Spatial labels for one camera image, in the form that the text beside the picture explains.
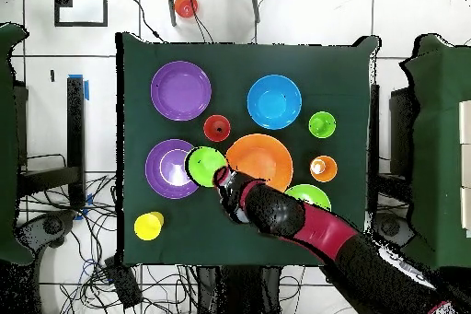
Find small green bowl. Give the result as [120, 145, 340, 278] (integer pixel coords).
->
[183, 145, 228, 188]

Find large orange bowl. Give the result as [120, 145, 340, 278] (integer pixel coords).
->
[224, 133, 294, 193]

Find red cup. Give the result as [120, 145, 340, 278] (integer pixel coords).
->
[202, 114, 232, 143]

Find blue bowl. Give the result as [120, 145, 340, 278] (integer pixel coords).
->
[247, 74, 303, 131]

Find purple bowl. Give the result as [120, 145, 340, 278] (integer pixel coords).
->
[144, 138, 201, 200]
[150, 60, 213, 122]

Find dark green tablecloth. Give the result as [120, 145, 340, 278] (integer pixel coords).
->
[115, 31, 380, 270]

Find large green bowl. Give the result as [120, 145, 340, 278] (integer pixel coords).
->
[284, 183, 333, 213]

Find yellow cup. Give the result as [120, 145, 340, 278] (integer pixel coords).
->
[133, 211, 166, 242]

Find orange cup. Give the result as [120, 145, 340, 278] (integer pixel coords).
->
[309, 155, 339, 183]

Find green cup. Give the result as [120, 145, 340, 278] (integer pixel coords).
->
[307, 110, 337, 139]

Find black box on floor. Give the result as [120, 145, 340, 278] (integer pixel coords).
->
[103, 255, 144, 310]

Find small orange bowl on floor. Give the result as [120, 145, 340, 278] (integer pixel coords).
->
[173, 0, 200, 19]

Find grey black machine base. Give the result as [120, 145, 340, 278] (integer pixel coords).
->
[16, 210, 76, 249]
[373, 212, 417, 247]

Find neighbouring green table cloth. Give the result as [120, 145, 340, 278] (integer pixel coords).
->
[0, 22, 36, 267]
[400, 33, 471, 269]

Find white boxes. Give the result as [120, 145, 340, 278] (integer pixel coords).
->
[458, 99, 471, 236]

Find bundle of cables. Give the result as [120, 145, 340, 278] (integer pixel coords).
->
[19, 173, 200, 314]

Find black post stand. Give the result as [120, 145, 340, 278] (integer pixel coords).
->
[17, 76, 86, 208]

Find grey camera stand legs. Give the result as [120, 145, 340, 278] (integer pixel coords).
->
[164, 0, 265, 28]

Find black square frame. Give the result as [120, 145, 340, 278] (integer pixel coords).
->
[53, 0, 109, 28]

